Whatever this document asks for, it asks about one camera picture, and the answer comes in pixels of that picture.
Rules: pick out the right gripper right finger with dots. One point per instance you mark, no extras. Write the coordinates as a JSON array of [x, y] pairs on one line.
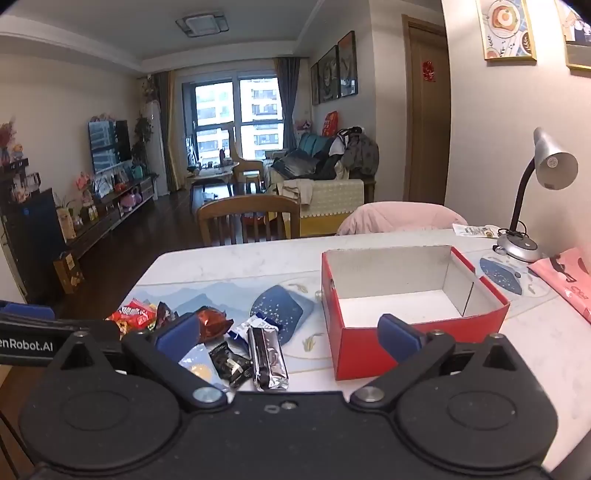
[[418, 356]]

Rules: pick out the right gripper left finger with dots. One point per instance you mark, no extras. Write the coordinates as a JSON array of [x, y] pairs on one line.
[[158, 354]]

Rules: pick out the light blue cookie packet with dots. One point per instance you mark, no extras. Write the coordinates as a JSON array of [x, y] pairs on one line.
[[199, 363]]

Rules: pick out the red crispy snack bag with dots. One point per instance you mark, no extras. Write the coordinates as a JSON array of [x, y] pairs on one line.
[[134, 316]]

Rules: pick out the copper red foil packet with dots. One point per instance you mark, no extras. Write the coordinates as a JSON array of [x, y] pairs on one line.
[[212, 324]]

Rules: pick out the black snack packet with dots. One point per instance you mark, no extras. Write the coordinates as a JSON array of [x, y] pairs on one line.
[[231, 367]]

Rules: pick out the blue white snack packet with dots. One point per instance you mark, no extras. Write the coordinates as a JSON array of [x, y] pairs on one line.
[[239, 332]]

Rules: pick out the silver foil snack pack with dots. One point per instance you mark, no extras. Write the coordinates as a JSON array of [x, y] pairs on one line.
[[269, 367]]

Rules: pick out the dark brown snack packet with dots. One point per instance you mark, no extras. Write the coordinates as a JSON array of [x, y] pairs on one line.
[[164, 315]]

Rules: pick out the red cardboard box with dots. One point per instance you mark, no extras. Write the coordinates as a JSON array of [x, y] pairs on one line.
[[428, 287]]

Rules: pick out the dark tv cabinet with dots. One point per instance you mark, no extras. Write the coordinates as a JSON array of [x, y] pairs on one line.
[[36, 243]]

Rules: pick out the white paper packet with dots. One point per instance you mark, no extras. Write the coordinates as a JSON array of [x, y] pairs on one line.
[[490, 232]]

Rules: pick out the pink covered chair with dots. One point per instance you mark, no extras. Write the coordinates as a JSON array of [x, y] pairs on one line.
[[393, 216]]

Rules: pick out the sofa with cream cover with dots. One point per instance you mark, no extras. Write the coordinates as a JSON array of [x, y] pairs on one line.
[[329, 176]]

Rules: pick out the small coffee table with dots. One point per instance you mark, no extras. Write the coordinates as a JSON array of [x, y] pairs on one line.
[[211, 176]]

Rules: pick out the wooden dining chair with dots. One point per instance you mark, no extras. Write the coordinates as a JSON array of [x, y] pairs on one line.
[[250, 218]]

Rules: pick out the white standing air conditioner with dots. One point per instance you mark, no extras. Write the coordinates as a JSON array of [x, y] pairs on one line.
[[154, 148]]

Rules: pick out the wooden armchair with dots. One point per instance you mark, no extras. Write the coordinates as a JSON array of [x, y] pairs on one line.
[[248, 174]]

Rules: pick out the flat screen television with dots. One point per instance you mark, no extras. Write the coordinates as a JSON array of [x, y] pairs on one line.
[[109, 144]]

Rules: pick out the wooden door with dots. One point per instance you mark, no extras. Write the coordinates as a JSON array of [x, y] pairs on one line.
[[428, 87]]

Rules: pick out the ceiling light fixture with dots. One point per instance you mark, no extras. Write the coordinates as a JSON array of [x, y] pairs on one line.
[[202, 25]]

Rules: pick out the framed food picture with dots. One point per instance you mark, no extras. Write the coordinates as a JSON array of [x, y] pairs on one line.
[[506, 31]]

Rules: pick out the three dark wall pictures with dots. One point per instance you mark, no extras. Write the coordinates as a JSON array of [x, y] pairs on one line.
[[335, 75]]

